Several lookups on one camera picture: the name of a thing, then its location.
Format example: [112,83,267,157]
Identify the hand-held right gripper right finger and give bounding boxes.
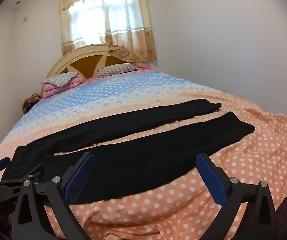
[195,152,278,240]

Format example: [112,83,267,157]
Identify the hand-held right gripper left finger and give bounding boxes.
[11,152,95,240]

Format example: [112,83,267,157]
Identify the black pants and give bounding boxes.
[2,99,256,204]

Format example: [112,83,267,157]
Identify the polka dot bedsheet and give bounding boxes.
[0,70,287,240]

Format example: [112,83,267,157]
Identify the pink folded blanket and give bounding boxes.
[41,76,85,98]

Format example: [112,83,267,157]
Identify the grey patterned pillow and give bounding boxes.
[41,72,80,88]

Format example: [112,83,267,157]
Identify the striped pillow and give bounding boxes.
[95,64,139,78]

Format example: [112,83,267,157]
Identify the cream and brown headboard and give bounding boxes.
[41,44,149,98]

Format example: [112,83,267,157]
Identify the beige patterned window curtain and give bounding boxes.
[58,0,157,63]

